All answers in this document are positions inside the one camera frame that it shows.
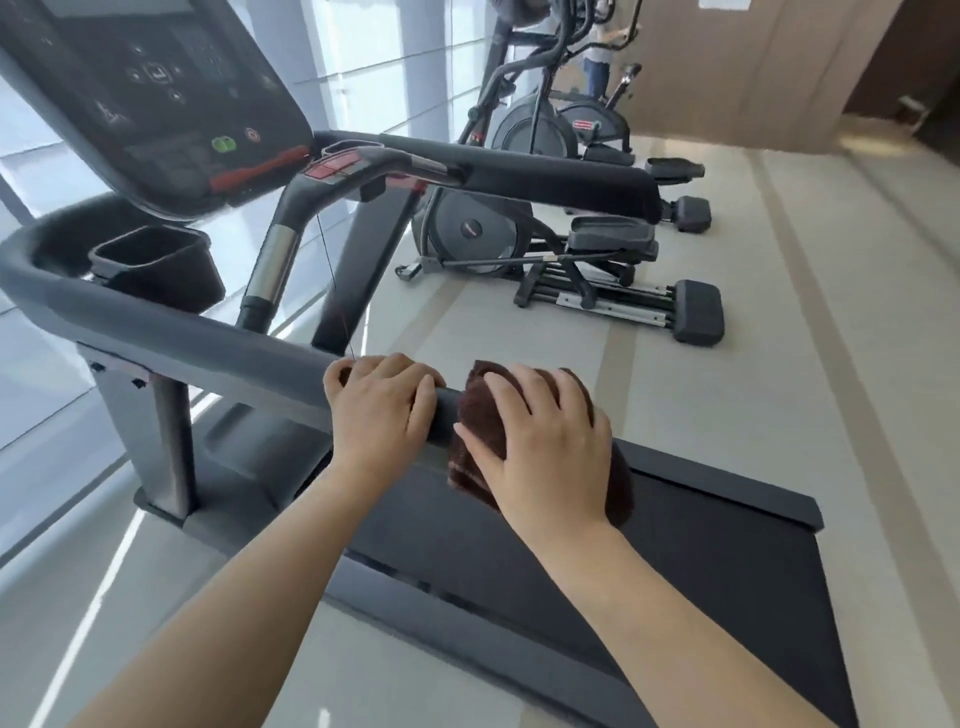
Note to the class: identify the person's left hand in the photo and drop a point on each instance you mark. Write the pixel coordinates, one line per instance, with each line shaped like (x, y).
(379, 420)

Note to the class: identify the person's right hand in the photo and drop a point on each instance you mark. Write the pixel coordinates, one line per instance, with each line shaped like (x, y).
(551, 465)

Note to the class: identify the person's right middle finger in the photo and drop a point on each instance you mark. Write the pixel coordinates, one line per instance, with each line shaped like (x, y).
(538, 386)

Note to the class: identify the person's right little finger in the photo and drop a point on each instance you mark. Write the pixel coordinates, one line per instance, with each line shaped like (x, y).
(604, 431)

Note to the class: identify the person's right thumb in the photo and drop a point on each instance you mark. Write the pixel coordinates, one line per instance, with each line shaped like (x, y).
(478, 454)

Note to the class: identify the person's left thumb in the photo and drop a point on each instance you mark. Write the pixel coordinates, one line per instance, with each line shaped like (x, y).
(433, 409)

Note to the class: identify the dark brown cleaning cloth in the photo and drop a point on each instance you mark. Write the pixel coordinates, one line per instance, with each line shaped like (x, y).
(480, 420)

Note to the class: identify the grey treadmill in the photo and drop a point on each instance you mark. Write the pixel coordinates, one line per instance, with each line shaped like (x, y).
(187, 352)

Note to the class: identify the person's left forearm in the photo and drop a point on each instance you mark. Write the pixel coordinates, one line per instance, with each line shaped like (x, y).
(262, 607)

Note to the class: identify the person's right forearm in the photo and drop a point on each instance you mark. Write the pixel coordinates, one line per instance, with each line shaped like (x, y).
(660, 637)

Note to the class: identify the grey elliptical trainer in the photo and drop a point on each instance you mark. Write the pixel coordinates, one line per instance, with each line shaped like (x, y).
(532, 124)
(472, 225)

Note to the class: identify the black exercise bike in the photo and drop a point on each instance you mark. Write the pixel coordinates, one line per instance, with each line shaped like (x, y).
(600, 120)

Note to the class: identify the black treadmill cup holder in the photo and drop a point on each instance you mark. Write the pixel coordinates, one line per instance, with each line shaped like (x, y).
(161, 262)

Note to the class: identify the white paper sheet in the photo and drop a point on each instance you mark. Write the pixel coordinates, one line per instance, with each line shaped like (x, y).
(724, 4)

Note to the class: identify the black treadmill console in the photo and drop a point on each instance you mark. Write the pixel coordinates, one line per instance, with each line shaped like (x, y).
(150, 90)

